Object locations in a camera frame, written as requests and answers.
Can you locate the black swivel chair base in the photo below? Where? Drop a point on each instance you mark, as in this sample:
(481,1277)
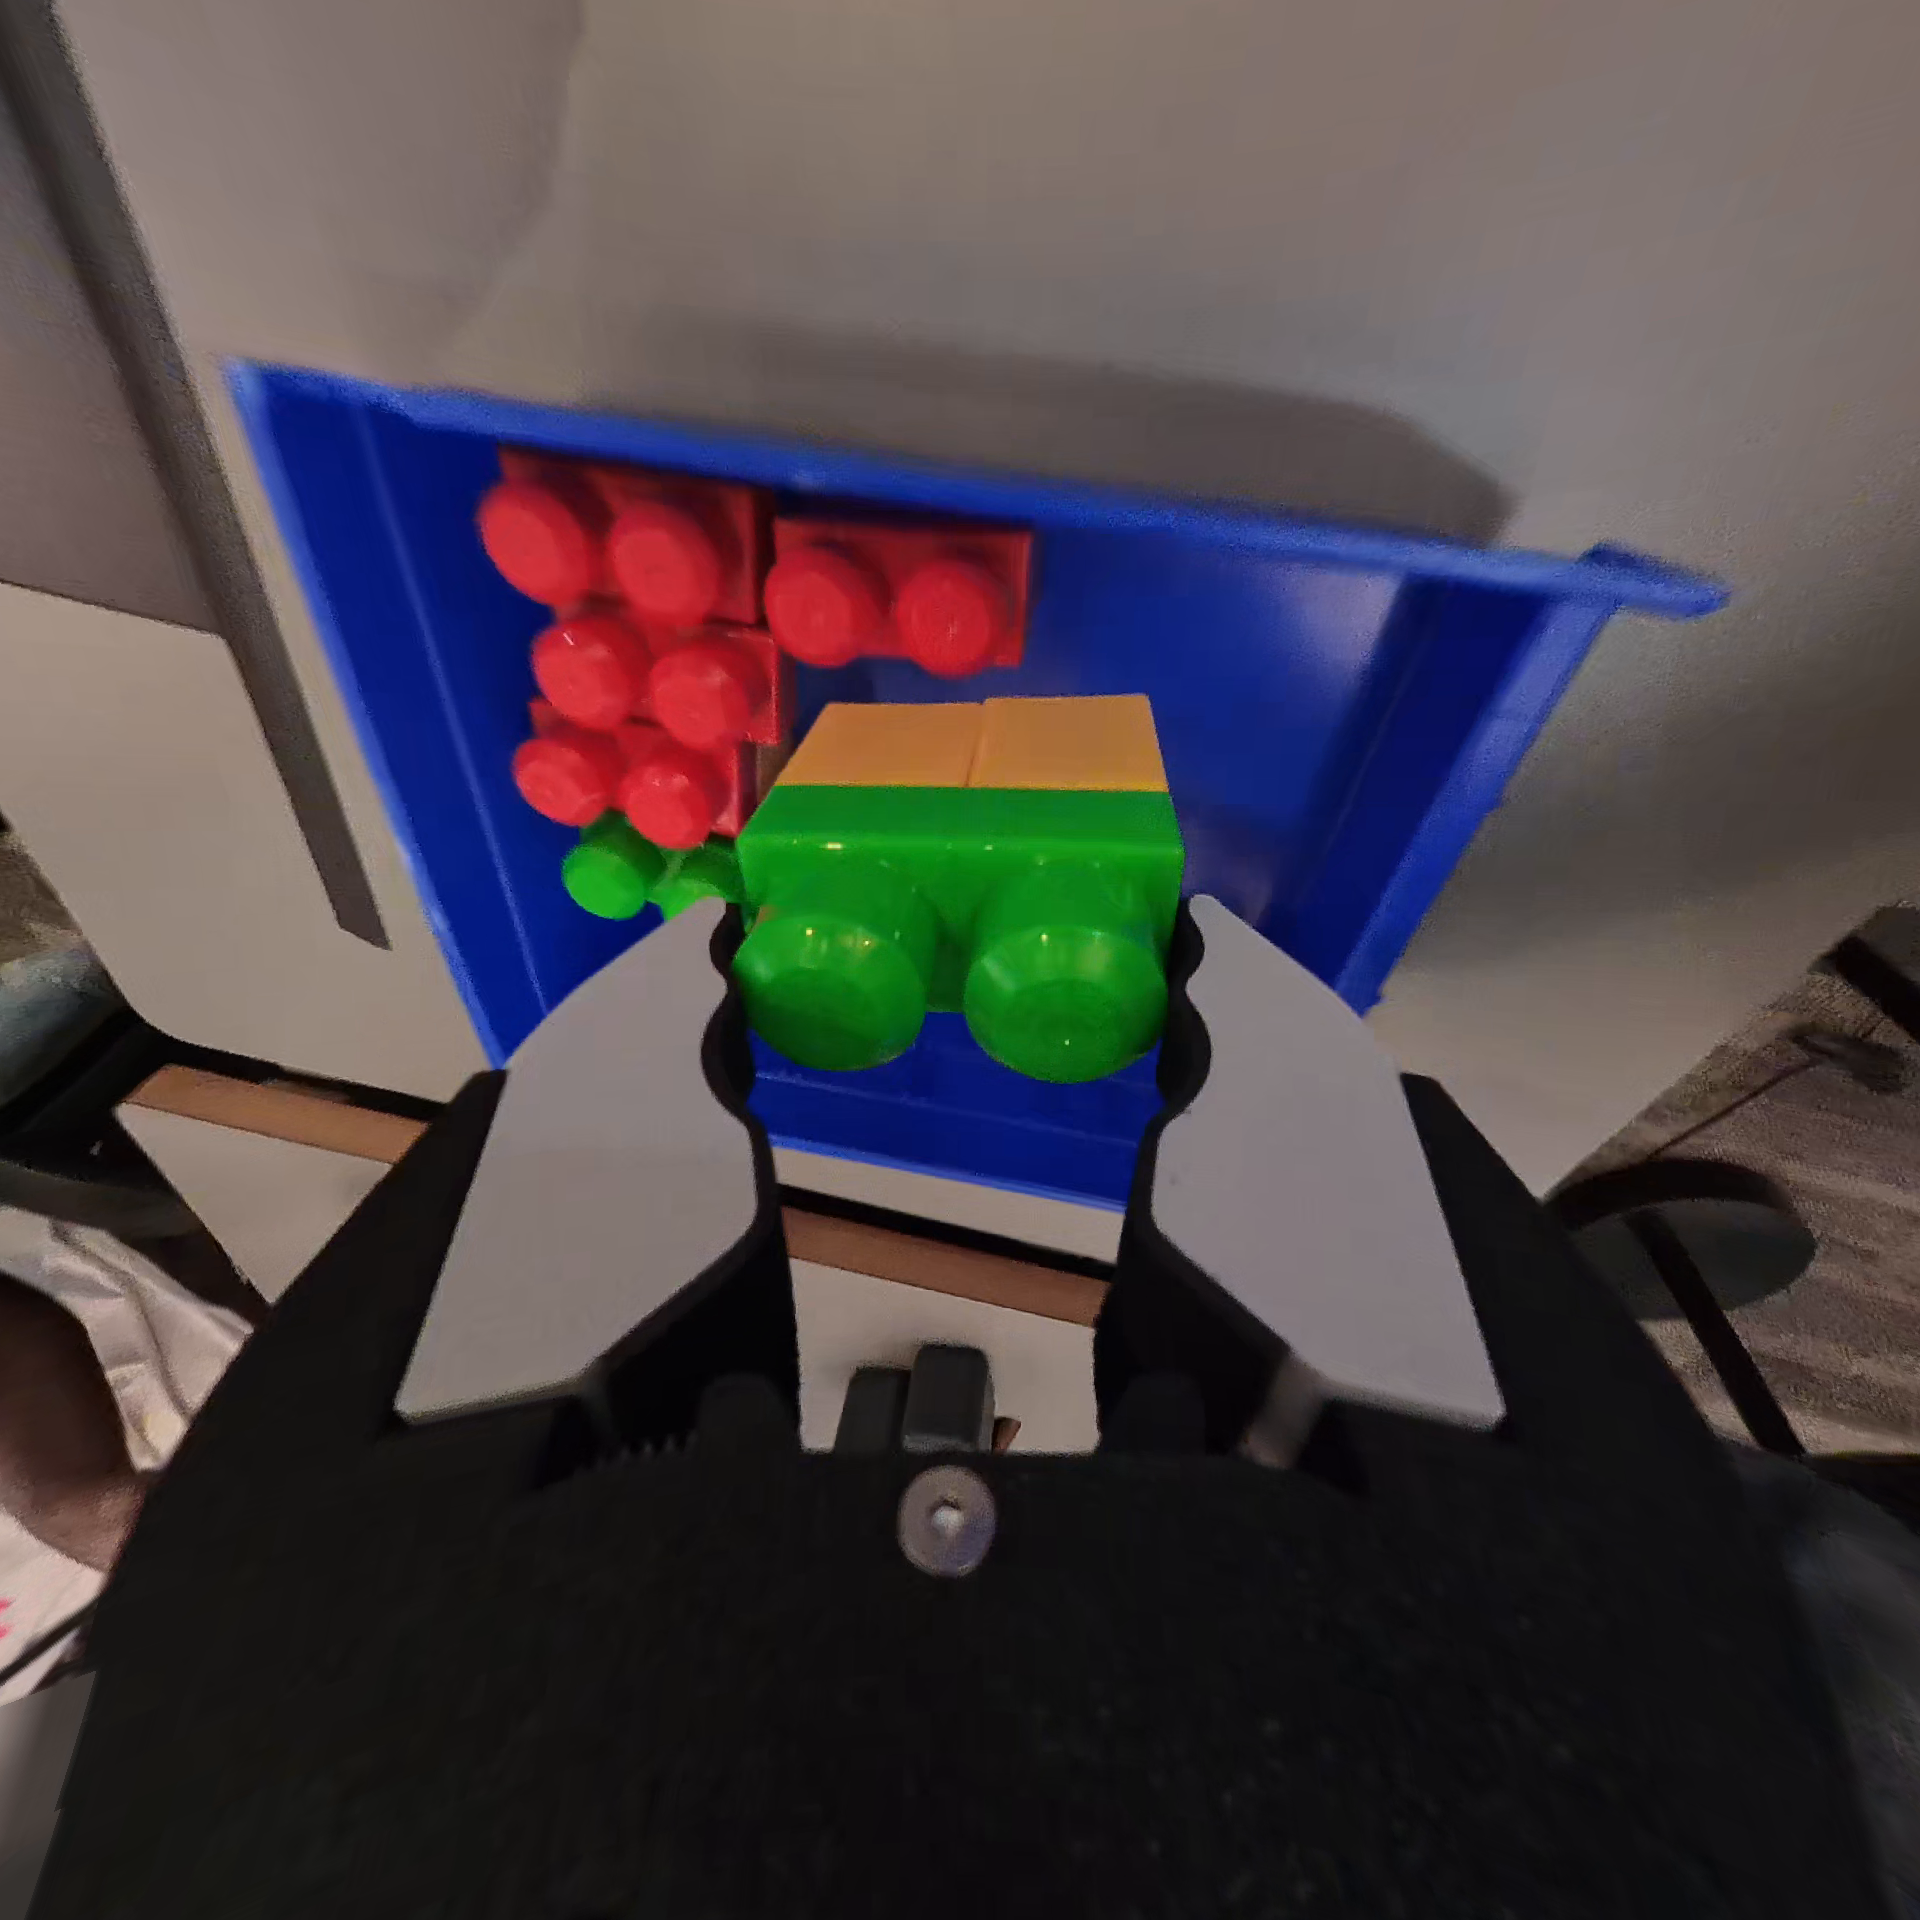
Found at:
(1695,1230)

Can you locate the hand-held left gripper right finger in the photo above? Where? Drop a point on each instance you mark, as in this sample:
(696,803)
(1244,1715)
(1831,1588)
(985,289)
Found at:
(1305,1201)

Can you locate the green two-stud building block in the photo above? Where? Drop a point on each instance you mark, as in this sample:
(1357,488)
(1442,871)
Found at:
(961,869)
(608,869)

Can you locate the blue plastic bin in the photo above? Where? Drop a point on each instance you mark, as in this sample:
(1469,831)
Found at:
(1276,676)

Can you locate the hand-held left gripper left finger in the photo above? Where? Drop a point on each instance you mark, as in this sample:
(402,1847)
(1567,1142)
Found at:
(586,1201)

